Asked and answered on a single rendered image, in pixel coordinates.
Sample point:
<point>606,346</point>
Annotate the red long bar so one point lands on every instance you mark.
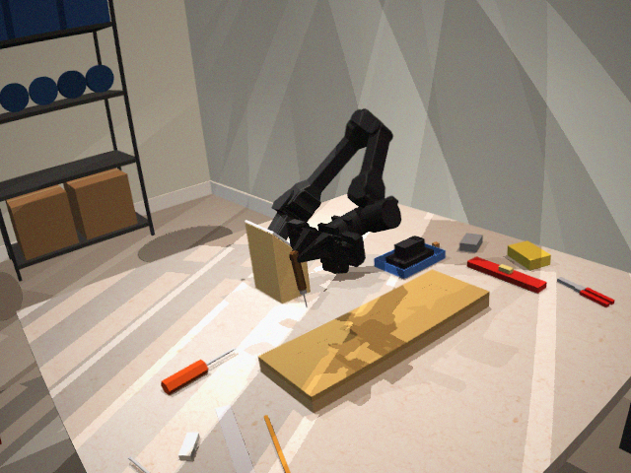
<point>507,274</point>

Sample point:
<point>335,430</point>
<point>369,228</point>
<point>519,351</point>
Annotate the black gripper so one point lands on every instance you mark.
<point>329,241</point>

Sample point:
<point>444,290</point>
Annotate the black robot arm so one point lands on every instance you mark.
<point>374,213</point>

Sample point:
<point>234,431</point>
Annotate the brown-handled awl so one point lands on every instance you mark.
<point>299,275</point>

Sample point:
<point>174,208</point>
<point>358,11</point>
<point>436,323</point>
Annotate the wooden floor panel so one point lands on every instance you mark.
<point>326,363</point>

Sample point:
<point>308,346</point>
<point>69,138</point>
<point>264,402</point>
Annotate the blue tray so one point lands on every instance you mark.
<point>380,262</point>

